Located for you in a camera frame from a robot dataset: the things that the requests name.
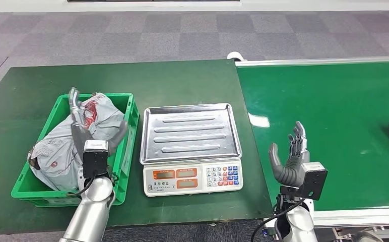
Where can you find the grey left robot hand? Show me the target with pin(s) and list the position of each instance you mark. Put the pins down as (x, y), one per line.
(79, 133)

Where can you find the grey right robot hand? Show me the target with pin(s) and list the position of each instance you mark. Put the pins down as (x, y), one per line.
(291, 170)

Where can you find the grey package with red print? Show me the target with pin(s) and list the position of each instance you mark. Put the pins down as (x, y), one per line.
(54, 160)

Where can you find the green conveyor belt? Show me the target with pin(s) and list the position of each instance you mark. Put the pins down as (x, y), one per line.
(348, 117)

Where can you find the green plastic crate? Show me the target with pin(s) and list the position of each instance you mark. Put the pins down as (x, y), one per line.
(127, 160)

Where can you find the white scale with steel tray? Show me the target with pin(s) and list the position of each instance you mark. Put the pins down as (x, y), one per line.
(187, 133)

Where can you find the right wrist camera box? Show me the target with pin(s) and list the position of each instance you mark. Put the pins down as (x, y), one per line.
(313, 182)

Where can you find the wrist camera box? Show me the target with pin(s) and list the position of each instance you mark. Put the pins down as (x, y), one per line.
(313, 182)
(96, 160)

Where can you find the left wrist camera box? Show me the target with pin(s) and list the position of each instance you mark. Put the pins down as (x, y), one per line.
(96, 160)

